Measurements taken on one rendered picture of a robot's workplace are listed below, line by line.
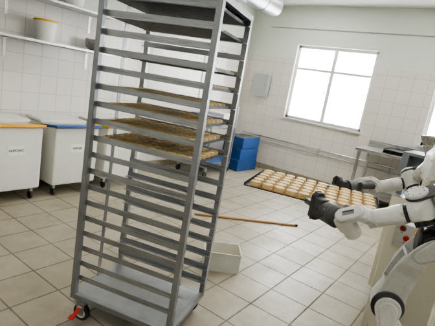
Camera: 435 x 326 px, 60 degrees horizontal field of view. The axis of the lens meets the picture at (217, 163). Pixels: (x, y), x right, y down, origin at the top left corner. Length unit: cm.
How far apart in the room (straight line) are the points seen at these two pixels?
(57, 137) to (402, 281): 334
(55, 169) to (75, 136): 39
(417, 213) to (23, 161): 343
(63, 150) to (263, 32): 464
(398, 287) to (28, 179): 334
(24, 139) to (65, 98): 109
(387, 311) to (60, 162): 334
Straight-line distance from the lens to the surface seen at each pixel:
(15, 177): 406
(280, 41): 733
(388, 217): 147
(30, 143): 403
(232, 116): 216
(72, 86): 493
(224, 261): 306
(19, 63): 461
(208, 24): 179
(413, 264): 190
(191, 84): 179
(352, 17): 692
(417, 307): 258
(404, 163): 313
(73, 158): 431
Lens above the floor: 143
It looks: 12 degrees down
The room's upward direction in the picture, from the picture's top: 10 degrees clockwise
